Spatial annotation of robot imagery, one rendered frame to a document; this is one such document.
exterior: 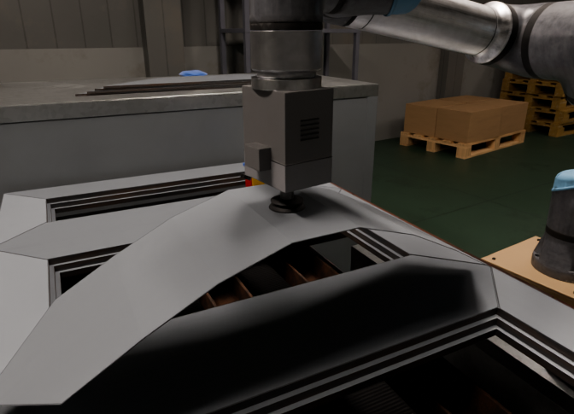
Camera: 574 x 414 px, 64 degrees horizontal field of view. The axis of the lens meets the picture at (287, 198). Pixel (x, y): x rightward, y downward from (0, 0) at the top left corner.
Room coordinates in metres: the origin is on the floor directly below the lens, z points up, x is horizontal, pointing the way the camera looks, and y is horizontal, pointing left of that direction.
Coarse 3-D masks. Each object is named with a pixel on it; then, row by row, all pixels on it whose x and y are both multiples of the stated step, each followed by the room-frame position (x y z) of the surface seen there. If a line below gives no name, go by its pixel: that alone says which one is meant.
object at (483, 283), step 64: (128, 192) 1.07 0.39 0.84; (192, 192) 1.13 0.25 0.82; (64, 256) 0.70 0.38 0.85; (384, 256) 0.75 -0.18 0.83; (192, 320) 0.52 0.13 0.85; (256, 320) 0.52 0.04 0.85; (320, 320) 0.52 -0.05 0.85; (384, 320) 0.52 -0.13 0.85; (448, 320) 0.52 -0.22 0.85; (512, 320) 0.52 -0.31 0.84; (128, 384) 0.40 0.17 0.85; (192, 384) 0.40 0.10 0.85; (256, 384) 0.40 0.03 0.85; (320, 384) 0.41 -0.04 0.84
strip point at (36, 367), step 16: (48, 320) 0.43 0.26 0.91; (32, 336) 0.41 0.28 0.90; (48, 336) 0.40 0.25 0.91; (16, 352) 0.40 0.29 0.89; (32, 352) 0.39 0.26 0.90; (48, 352) 0.38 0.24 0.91; (16, 368) 0.37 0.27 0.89; (32, 368) 0.36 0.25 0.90; (48, 368) 0.35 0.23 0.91; (0, 384) 0.36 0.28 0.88; (16, 384) 0.35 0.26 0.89; (32, 384) 0.34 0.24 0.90; (48, 384) 0.33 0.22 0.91; (0, 400) 0.34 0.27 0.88; (16, 400) 0.33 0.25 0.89; (32, 400) 0.32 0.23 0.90; (48, 400) 0.31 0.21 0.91
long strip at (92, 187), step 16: (144, 176) 1.17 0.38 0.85; (160, 176) 1.17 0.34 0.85; (176, 176) 1.17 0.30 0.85; (192, 176) 1.17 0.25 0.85; (208, 176) 1.17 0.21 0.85; (16, 192) 1.04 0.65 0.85; (32, 192) 1.04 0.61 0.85; (48, 192) 1.04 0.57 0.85; (64, 192) 1.04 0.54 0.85; (80, 192) 1.04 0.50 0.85
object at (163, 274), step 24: (144, 240) 0.50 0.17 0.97; (168, 240) 0.48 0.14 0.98; (120, 264) 0.47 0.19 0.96; (144, 264) 0.45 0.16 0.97; (168, 264) 0.43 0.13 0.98; (192, 264) 0.41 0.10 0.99; (144, 288) 0.41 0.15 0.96; (168, 288) 0.39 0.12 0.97; (192, 288) 0.38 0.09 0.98; (144, 312) 0.37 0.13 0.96; (168, 312) 0.36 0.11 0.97; (144, 336) 0.34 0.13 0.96
